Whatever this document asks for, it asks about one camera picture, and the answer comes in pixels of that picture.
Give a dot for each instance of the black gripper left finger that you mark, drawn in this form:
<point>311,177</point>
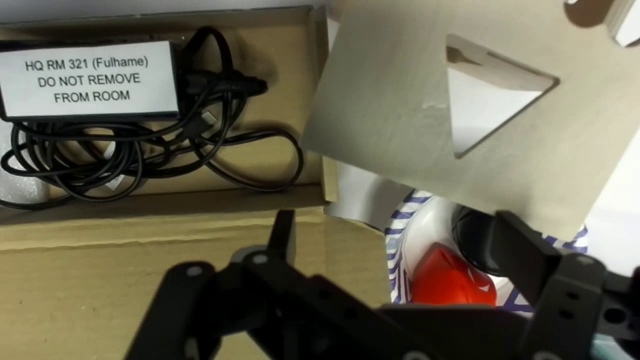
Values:
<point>220,306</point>

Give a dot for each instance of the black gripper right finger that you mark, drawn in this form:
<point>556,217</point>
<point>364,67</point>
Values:
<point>567,301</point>

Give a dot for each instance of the wooden toy box lid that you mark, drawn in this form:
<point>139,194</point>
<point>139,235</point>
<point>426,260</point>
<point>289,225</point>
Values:
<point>387,113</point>

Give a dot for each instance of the red toy piece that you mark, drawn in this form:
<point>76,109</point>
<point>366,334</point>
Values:
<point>447,281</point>

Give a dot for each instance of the brown cardboard box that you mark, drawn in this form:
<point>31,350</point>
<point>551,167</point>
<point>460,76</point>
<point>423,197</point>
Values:
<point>101,267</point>

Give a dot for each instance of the blue patterned white bowl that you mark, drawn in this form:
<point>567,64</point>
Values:
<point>409,232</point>

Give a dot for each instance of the black labelled power adapter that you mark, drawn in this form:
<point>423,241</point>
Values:
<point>86,81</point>

